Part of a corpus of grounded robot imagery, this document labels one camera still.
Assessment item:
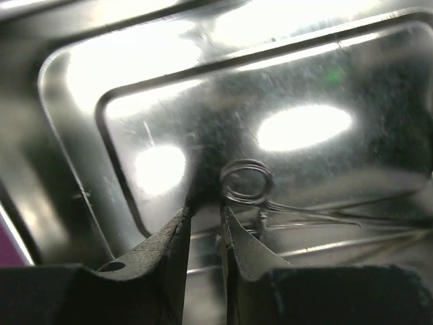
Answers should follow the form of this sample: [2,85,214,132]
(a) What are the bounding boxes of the purple surgical cloth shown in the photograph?
[1,218,32,267]

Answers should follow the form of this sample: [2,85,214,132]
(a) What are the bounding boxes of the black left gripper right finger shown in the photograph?
[221,206,432,324]

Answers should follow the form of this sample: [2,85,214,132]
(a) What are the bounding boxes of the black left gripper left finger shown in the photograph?
[1,207,191,324]

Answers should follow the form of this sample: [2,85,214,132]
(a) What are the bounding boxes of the stainless steel instrument tray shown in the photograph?
[0,0,433,278]

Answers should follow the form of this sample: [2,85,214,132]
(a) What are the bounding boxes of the steel forceps in tray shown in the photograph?
[219,159,432,228]

